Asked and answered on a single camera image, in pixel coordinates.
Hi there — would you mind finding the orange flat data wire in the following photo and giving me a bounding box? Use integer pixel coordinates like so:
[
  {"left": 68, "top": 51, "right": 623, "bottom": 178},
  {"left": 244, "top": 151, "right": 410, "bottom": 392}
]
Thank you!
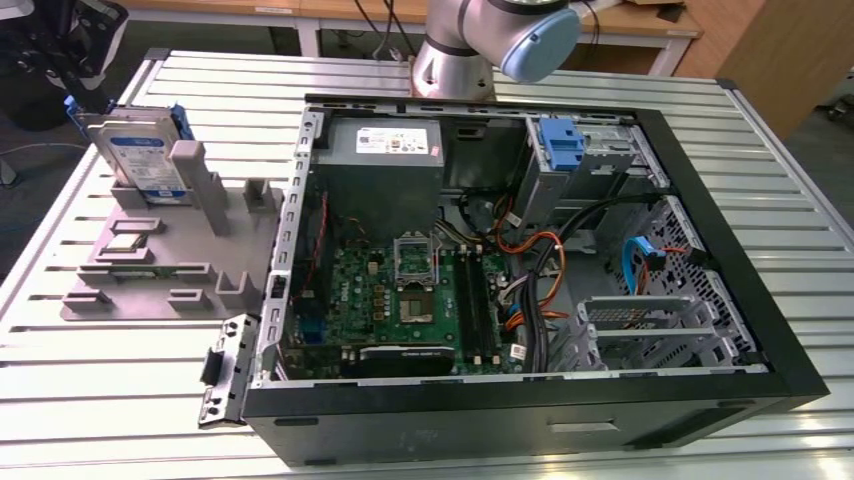
[{"left": 504, "top": 308, "right": 569, "bottom": 332}]

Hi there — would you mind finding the grey parts rack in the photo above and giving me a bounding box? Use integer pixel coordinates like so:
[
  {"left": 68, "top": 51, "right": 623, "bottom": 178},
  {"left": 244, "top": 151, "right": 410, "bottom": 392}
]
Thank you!
[{"left": 59, "top": 139, "right": 288, "bottom": 321}]

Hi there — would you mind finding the thin red wire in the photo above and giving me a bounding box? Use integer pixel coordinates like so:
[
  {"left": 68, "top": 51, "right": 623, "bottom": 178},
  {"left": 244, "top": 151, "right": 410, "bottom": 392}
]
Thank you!
[{"left": 302, "top": 192, "right": 330, "bottom": 297}]

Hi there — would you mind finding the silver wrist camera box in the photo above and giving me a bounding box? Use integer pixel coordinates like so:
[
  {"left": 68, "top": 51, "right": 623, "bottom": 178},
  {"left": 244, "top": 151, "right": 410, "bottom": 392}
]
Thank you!
[{"left": 79, "top": 2, "right": 130, "bottom": 76}]

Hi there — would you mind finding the black chair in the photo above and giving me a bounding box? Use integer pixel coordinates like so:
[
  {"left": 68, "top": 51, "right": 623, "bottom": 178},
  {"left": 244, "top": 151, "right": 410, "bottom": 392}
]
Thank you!
[{"left": 0, "top": 74, "right": 79, "bottom": 132}]

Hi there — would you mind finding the office chair base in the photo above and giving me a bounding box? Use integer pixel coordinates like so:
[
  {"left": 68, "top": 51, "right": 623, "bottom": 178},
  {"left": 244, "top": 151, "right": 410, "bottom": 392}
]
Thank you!
[{"left": 817, "top": 69, "right": 854, "bottom": 121}]

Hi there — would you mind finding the black curved cable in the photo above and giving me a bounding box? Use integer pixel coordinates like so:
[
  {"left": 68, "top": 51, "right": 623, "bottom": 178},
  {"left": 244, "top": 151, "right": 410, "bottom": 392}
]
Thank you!
[{"left": 557, "top": 194, "right": 662, "bottom": 246}]

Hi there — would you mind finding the CPU socket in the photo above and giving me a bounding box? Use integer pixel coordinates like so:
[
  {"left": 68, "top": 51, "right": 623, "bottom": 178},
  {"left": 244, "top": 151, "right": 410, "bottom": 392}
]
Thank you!
[{"left": 398, "top": 287, "right": 439, "bottom": 325}]

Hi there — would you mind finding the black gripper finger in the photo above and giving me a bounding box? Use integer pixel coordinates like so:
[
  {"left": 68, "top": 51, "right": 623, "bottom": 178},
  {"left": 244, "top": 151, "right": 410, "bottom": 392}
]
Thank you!
[{"left": 44, "top": 49, "right": 112, "bottom": 115}]

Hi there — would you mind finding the hard disk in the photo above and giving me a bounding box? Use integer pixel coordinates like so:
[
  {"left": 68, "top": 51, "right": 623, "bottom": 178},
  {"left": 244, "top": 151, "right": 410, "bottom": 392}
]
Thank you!
[{"left": 63, "top": 97, "right": 195, "bottom": 204}]

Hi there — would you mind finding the multicoloured disk power wire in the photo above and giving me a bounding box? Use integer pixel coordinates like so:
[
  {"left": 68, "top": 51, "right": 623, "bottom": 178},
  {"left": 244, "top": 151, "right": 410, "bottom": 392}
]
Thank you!
[{"left": 665, "top": 244, "right": 710, "bottom": 269}]

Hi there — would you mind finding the metal socket cover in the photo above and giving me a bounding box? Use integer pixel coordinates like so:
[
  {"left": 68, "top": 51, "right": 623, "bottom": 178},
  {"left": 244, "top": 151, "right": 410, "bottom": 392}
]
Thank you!
[{"left": 392, "top": 231, "right": 442, "bottom": 291}]

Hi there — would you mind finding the orange wire bundle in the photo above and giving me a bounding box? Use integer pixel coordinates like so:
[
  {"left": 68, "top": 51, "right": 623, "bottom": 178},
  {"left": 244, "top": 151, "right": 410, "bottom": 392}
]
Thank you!
[{"left": 496, "top": 230, "right": 569, "bottom": 311}]

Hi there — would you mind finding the grey optical drive bay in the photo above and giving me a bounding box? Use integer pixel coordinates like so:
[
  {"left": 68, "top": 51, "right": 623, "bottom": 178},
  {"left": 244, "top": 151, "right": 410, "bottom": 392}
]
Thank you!
[{"left": 517, "top": 115, "right": 671, "bottom": 234}]

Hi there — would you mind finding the black open PC case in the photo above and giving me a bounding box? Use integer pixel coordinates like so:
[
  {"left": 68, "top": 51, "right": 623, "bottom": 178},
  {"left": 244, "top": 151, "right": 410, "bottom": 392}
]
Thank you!
[{"left": 240, "top": 92, "right": 833, "bottom": 469}]

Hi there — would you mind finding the grey power supply unit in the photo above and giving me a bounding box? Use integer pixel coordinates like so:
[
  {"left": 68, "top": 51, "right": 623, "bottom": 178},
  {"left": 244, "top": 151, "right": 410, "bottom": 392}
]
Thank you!
[{"left": 312, "top": 117, "right": 446, "bottom": 236}]

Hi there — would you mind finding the green RAM stick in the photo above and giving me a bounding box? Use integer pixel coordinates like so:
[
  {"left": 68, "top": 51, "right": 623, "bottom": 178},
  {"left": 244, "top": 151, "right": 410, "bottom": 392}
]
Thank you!
[{"left": 110, "top": 264, "right": 179, "bottom": 279}]

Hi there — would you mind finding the black RAM slot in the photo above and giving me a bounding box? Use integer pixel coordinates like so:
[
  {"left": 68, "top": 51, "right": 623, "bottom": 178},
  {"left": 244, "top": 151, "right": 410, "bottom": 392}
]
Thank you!
[
  {"left": 455, "top": 243, "right": 486, "bottom": 366},
  {"left": 474, "top": 243, "right": 506, "bottom": 366}
]

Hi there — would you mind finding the black graphics card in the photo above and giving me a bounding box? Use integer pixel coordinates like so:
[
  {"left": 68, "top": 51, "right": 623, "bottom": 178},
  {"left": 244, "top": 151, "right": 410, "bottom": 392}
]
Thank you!
[{"left": 339, "top": 342, "right": 459, "bottom": 379}]

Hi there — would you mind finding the blue plastic drive latch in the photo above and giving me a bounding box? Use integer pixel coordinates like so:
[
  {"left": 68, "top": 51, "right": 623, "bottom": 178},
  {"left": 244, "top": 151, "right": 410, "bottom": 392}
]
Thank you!
[{"left": 538, "top": 118, "right": 586, "bottom": 171}]

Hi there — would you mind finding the white floor cable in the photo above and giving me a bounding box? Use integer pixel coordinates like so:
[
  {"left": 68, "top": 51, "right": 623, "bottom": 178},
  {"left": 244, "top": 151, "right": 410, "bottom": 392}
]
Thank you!
[{"left": 0, "top": 142, "right": 88, "bottom": 161}]

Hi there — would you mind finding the blue disk data wire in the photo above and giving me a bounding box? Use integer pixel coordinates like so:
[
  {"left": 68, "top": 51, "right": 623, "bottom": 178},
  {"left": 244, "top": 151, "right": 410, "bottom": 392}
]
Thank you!
[{"left": 623, "top": 236, "right": 670, "bottom": 301}]

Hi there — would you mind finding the green motherboard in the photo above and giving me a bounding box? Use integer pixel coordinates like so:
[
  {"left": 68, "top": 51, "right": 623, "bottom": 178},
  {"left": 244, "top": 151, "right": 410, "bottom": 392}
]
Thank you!
[{"left": 286, "top": 234, "right": 529, "bottom": 381}]

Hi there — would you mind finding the grey card retainer bracket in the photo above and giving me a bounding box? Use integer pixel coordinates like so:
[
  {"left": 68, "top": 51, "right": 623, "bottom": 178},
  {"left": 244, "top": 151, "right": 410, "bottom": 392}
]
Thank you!
[{"left": 198, "top": 312, "right": 263, "bottom": 431}]

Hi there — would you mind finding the wooden cabinet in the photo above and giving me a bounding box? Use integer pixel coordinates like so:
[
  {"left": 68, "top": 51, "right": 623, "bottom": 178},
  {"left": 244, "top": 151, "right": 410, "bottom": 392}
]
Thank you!
[{"left": 679, "top": 0, "right": 854, "bottom": 144}]

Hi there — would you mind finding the black cable bundle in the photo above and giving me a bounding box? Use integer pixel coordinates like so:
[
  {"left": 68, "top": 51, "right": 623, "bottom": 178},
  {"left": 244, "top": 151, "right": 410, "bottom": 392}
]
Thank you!
[{"left": 519, "top": 269, "right": 559, "bottom": 374}]

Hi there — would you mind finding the wooden desk white frame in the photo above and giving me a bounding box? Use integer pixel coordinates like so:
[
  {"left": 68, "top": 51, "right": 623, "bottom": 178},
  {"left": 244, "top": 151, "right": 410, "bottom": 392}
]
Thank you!
[{"left": 119, "top": 0, "right": 706, "bottom": 77}]

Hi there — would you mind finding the metal disk bay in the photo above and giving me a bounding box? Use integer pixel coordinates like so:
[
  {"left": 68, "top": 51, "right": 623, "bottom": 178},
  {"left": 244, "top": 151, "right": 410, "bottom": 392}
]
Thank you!
[{"left": 566, "top": 294, "right": 759, "bottom": 374}]

